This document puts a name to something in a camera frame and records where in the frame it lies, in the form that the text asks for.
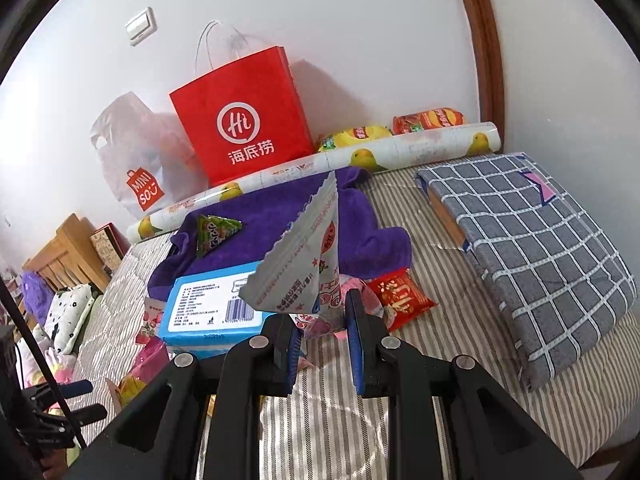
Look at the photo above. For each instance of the wooden headboard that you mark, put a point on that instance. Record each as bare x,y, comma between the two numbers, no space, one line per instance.
65,245

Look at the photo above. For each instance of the patterned cardboard box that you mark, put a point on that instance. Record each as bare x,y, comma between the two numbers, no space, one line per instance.
107,245

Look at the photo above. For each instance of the white plastic shopping bag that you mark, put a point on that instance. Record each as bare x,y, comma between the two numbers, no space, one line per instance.
125,150

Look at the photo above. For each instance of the pink floral snack packet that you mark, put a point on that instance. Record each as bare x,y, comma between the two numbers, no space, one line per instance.
320,332

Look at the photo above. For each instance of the purple towel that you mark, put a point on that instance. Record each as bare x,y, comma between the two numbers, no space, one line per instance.
250,210

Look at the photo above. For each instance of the purple plush toy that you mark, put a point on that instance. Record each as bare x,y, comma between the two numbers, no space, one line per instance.
32,292

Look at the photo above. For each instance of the green triangular snack packet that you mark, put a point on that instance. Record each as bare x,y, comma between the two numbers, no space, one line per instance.
215,235

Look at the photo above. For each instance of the thin black rod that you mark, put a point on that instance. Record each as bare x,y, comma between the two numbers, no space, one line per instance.
45,365

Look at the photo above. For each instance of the duck-print paper roll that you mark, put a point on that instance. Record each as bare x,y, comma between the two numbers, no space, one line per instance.
425,142

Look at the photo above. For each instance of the white wall switch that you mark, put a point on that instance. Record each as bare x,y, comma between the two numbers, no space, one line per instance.
141,26

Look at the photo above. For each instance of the white pink peach packet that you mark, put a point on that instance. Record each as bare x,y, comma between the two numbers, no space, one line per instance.
152,322

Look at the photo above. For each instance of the white pink-print snack packet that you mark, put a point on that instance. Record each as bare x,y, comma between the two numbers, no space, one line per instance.
305,260

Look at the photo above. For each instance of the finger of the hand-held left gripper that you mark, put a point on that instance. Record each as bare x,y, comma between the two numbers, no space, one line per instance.
90,413
75,388

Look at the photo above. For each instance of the yellow chips bag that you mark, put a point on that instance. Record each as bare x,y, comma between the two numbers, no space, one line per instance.
355,135

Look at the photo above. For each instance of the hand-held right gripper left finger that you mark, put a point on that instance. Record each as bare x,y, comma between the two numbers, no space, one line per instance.
290,360

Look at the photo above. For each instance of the red gold-print snack packet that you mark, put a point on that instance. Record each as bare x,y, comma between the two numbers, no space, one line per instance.
400,297

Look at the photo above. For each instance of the striped mattress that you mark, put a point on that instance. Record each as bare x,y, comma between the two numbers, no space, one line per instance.
450,360

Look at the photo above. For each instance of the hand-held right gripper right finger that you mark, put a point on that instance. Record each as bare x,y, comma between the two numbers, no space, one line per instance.
356,350

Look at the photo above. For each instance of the blue white packet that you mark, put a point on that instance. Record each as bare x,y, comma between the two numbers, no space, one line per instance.
200,300

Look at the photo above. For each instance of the orange chips bag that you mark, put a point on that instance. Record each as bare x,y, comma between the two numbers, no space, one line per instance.
430,119

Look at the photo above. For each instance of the pink yellow snack packet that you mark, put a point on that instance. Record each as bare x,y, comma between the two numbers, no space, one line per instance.
147,365

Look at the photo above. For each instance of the grey checked folded cloth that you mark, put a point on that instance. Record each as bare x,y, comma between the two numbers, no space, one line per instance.
525,260

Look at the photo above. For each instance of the white black-flower pillow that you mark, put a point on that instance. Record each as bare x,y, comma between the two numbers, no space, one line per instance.
67,315

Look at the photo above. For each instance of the red paper bag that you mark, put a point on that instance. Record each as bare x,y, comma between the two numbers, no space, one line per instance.
240,125

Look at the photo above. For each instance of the pink cloth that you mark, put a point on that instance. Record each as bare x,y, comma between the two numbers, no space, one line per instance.
57,367

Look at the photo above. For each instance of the brown wooden door frame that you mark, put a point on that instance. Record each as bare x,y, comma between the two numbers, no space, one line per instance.
480,35

